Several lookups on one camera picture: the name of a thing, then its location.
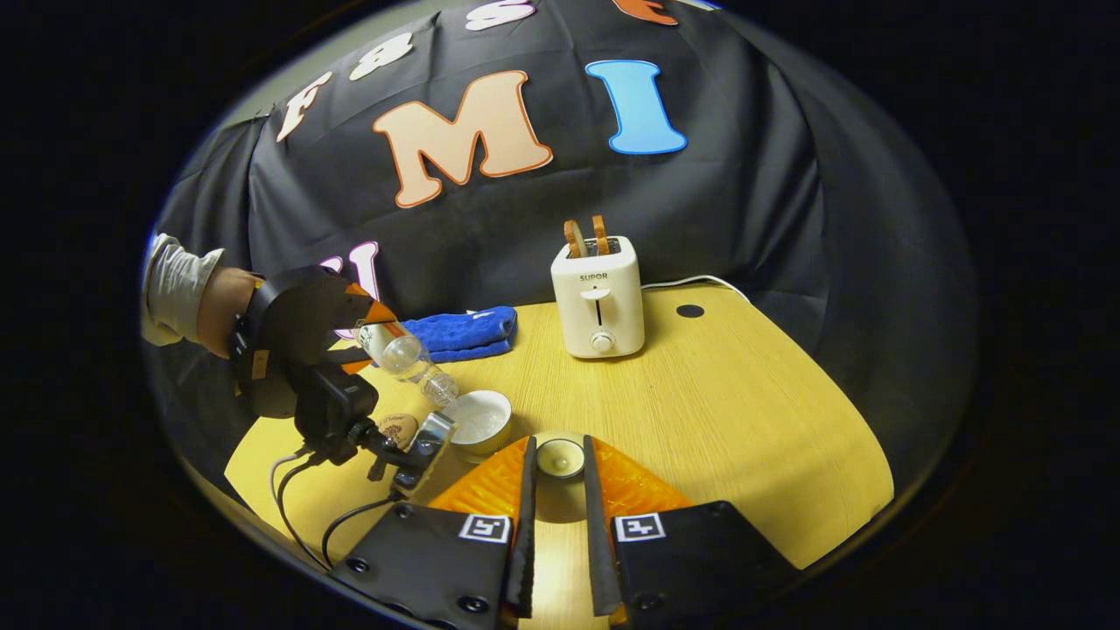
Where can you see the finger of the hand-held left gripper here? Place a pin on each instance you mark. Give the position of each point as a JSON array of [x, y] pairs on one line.
[[372, 311], [354, 359]]

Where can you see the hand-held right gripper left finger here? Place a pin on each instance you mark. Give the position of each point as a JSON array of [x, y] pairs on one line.
[[525, 542]]

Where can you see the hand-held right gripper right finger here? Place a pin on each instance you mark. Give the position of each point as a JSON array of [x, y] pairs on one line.
[[602, 560]]

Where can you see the clear plastic water bottle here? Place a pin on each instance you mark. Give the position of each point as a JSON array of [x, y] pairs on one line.
[[407, 359]]

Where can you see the cork coaster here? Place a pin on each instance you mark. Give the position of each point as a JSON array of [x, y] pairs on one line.
[[399, 430]]

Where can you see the cream teacup lid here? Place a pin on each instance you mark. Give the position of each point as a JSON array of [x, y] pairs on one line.
[[560, 457]]

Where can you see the cream teacup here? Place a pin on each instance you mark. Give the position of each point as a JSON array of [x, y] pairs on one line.
[[479, 418]]

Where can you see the blue folded towel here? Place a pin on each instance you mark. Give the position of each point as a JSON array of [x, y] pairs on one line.
[[464, 331]]

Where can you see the toasted bread slice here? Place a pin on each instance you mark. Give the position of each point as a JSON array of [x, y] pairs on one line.
[[600, 234], [574, 238]]

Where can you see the white toaster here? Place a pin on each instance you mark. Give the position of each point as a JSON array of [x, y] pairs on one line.
[[598, 306]]

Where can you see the black backdrop cloth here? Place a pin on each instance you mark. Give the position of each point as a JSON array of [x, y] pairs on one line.
[[744, 219]]

